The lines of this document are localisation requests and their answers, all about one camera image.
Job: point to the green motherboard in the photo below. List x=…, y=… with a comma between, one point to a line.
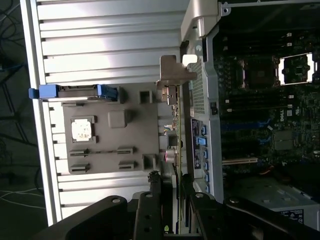
x=300, y=120

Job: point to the grey chipset heatsink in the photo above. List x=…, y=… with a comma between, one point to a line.
x=283, y=140

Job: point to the blue slot clip row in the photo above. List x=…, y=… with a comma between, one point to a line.
x=202, y=140

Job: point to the silver CPU chip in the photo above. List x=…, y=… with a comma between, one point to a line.
x=81, y=130

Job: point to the open grey PC case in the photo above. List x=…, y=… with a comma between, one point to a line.
x=212, y=100

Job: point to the open metal socket cover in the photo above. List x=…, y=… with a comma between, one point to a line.
x=282, y=70

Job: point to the grey power supply unit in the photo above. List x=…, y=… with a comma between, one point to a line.
x=275, y=197

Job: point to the blue expansion slot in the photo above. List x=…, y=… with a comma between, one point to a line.
x=245, y=125

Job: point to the hard disk in blue carrier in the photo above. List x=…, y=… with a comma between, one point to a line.
x=50, y=91

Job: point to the CPU socket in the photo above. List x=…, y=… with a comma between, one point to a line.
x=255, y=73

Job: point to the grey printed parts rack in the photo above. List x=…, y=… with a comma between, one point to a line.
x=112, y=140

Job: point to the black expansion slot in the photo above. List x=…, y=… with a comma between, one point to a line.
x=240, y=147

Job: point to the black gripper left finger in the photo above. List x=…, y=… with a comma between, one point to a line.
x=147, y=220

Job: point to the beige expansion slot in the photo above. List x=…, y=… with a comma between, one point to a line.
x=240, y=161

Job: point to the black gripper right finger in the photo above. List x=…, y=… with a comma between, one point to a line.
x=212, y=220

